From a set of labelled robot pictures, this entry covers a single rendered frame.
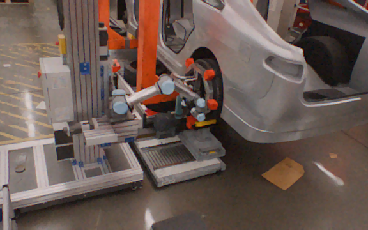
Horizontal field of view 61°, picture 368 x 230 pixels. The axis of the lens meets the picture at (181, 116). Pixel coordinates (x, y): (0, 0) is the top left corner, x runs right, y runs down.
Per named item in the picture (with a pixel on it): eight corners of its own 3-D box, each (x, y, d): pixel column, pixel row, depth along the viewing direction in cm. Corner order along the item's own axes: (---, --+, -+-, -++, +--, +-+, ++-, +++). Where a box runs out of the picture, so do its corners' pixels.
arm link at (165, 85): (115, 109, 274) (173, 84, 275) (117, 117, 262) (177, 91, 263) (110, 98, 267) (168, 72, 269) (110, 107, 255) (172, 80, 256)
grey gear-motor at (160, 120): (188, 138, 395) (191, 114, 377) (157, 144, 377) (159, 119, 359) (182, 130, 408) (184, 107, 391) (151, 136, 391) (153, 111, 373)
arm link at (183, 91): (153, 78, 280) (194, 103, 304) (155, 83, 271) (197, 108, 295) (161, 67, 277) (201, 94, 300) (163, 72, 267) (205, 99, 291)
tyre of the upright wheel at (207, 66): (244, 77, 305) (211, 46, 350) (223, 80, 295) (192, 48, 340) (227, 130, 345) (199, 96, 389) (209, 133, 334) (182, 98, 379)
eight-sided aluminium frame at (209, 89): (208, 125, 329) (216, 76, 302) (202, 126, 327) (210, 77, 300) (184, 101, 370) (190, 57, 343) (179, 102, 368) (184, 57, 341)
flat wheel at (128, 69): (114, 77, 485) (114, 62, 473) (145, 68, 530) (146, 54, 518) (144, 92, 450) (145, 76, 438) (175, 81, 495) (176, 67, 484)
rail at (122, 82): (149, 124, 396) (150, 108, 386) (142, 125, 392) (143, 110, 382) (100, 56, 583) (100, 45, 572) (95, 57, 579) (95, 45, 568)
